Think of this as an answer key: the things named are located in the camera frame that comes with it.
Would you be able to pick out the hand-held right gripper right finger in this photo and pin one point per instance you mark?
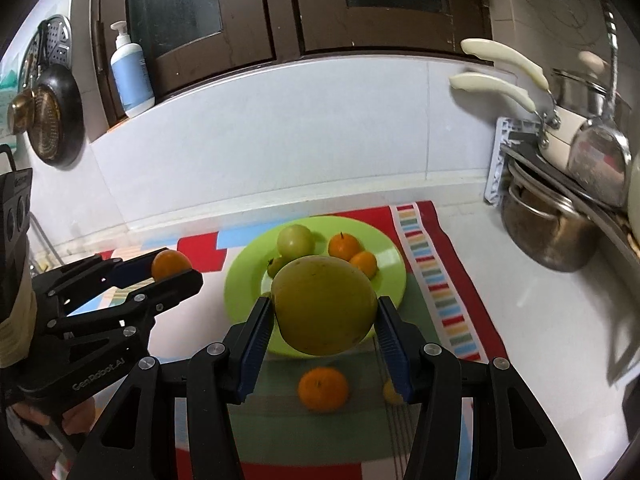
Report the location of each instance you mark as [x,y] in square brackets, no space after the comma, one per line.
[392,360]

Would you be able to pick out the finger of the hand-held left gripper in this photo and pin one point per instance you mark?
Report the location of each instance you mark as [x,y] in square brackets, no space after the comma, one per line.
[130,269]
[175,287]

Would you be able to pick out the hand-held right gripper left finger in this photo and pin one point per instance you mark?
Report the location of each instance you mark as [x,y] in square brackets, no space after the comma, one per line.
[255,345]

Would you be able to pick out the orange tangerine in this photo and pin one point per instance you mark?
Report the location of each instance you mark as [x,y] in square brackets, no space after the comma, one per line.
[344,247]
[171,263]
[365,262]
[323,390]

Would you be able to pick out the green plate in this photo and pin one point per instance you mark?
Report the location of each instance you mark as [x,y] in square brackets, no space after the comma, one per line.
[240,285]

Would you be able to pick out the yellow-green apple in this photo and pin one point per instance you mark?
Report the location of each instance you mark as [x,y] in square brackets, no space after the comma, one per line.
[322,305]

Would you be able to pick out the small green tangerine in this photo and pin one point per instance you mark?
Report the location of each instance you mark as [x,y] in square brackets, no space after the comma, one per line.
[274,267]

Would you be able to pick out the pale green apple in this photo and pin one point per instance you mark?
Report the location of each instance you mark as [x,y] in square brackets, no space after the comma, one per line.
[295,241]

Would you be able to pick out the person's left hand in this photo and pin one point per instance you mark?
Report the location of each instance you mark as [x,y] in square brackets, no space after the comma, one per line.
[80,416]

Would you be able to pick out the small yellow fruit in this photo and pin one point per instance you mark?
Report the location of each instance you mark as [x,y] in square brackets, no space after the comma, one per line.
[391,393]

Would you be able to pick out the colourful patchwork printed cloth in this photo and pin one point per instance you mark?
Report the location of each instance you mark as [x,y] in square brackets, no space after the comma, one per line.
[440,285]

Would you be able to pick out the golden mesh strainer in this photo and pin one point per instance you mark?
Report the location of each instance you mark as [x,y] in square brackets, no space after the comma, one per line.
[47,122]

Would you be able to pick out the black frying pan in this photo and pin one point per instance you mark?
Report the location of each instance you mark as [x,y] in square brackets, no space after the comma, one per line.
[70,110]

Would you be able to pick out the white blue pump bottle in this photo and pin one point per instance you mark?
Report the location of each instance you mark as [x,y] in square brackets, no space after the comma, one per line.
[131,80]

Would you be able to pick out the small brass ladle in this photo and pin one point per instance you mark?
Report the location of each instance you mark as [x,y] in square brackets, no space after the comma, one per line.
[20,112]

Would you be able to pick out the large steel pot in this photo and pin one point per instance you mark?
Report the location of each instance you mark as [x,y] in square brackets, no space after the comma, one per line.
[550,230]

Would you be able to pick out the white shelf rack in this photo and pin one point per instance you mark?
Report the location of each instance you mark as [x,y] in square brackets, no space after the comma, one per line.
[500,160]

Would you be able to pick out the round metal steamer plate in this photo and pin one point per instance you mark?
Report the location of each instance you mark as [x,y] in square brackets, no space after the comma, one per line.
[57,40]

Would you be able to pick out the metal skimmer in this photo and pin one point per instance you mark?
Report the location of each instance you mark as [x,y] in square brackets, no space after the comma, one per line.
[600,160]

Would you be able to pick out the steel pot with lid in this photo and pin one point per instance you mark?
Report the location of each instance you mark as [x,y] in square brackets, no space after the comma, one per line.
[575,92]

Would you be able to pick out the brown window frame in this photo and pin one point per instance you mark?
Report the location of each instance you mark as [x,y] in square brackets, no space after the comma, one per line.
[285,20]

